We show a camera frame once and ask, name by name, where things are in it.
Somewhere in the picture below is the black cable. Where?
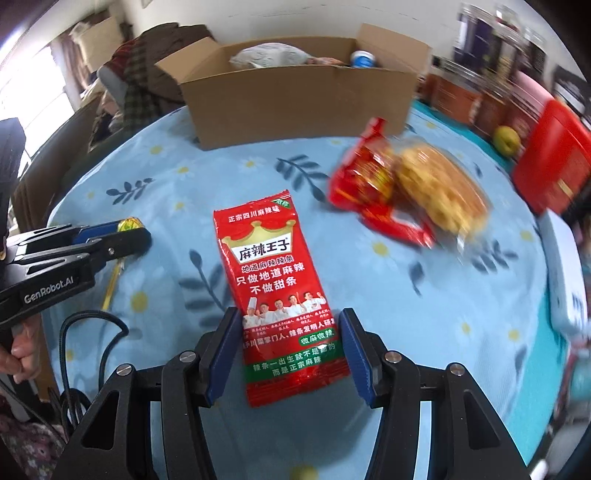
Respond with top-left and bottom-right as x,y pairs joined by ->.
58,311 -> 130,444

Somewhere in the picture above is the blue floral tablecloth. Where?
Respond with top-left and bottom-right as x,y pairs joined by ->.
46,102 -> 568,480

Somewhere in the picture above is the brown jacket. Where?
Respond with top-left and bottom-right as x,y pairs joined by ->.
139,23 -> 218,104

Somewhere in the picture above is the blue tablet tube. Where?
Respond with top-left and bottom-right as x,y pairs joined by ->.
349,50 -> 379,69

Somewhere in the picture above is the brown curtain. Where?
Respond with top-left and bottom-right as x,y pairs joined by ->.
51,34 -> 81,112

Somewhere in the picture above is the window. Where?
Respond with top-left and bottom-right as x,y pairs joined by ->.
0,46 -> 75,153

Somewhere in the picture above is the plaid cloth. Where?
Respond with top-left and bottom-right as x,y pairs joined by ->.
117,41 -> 158,125

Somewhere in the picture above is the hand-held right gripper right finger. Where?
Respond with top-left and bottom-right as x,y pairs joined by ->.
338,308 -> 529,480

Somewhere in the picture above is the red canister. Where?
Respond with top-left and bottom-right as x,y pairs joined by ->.
512,99 -> 591,217

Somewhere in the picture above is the red spice jar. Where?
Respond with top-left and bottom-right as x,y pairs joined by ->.
471,88 -> 509,137

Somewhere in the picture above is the person's left hand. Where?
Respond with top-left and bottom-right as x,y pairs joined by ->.
0,320 -> 42,384

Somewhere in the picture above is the white snack packet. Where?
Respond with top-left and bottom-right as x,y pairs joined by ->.
230,42 -> 312,69

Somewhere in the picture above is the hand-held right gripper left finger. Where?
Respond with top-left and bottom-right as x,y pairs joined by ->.
65,305 -> 244,480

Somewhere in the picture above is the clear jar with purple label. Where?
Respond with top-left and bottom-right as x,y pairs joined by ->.
455,4 -> 495,61

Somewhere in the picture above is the white and blue box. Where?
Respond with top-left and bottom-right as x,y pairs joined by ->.
538,210 -> 591,335

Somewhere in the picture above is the floral patterned clothing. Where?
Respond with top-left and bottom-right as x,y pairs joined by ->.
0,406 -> 65,480

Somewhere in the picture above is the cardboard box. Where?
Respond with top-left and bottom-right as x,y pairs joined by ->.
154,23 -> 432,151

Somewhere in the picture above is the yellow-green fruit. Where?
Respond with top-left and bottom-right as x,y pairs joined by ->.
492,126 -> 522,156

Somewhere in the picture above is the yellow pen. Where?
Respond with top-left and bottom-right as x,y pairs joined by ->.
100,258 -> 125,312

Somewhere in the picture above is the black snack pouch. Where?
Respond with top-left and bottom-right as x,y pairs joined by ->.
551,65 -> 587,121

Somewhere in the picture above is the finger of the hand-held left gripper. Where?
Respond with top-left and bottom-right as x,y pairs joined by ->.
9,220 -> 122,259
14,228 -> 152,287

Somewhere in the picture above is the pink bottle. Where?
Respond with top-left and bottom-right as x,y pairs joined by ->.
508,69 -> 555,134

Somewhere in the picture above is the red and green snack packet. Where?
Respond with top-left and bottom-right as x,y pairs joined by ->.
212,189 -> 351,408

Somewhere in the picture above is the large red snack packet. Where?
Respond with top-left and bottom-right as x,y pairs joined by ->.
328,117 -> 437,250

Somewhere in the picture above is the grey-lidded orange spice jar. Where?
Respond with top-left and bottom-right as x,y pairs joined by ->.
420,69 -> 467,121

